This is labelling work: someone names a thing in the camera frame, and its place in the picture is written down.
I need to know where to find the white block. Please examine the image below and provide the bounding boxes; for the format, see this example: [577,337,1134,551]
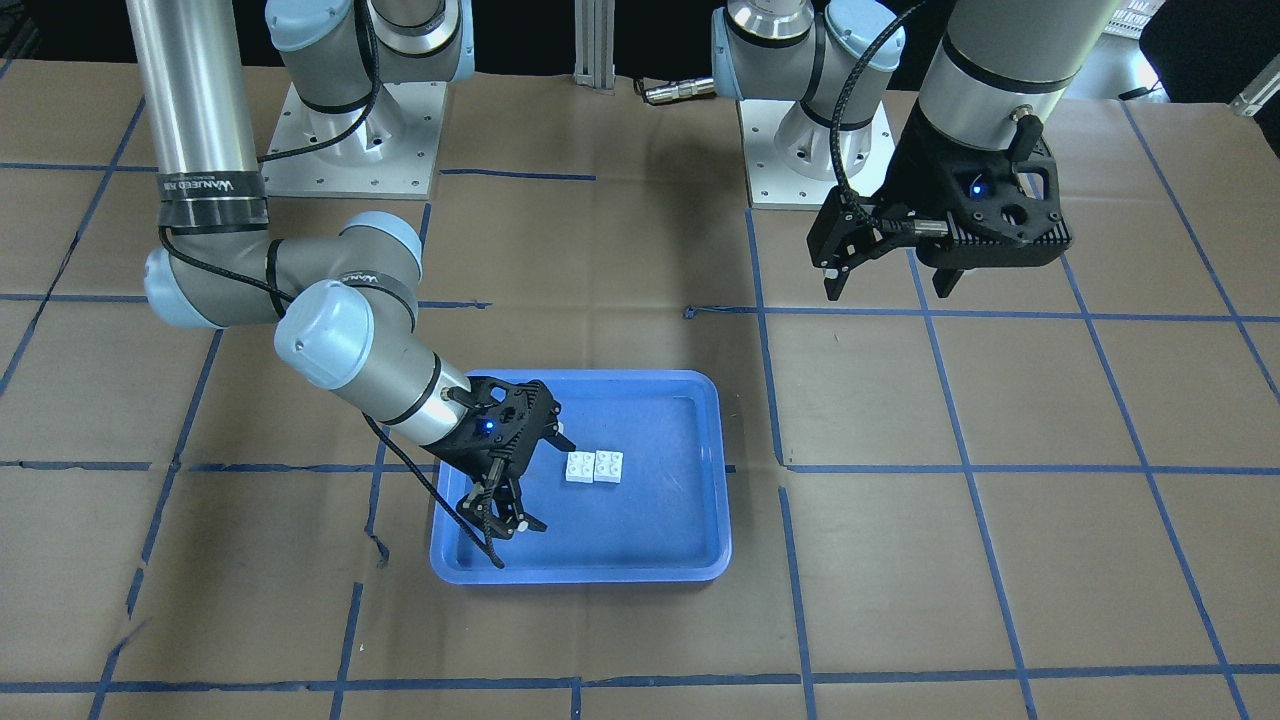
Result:
[564,451,596,484]
[593,450,625,484]

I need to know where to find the blue plastic tray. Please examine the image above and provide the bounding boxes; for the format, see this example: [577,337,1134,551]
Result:
[429,369,732,585]

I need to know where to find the aluminium frame post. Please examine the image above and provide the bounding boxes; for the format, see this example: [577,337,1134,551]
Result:
[573,0,616,95]

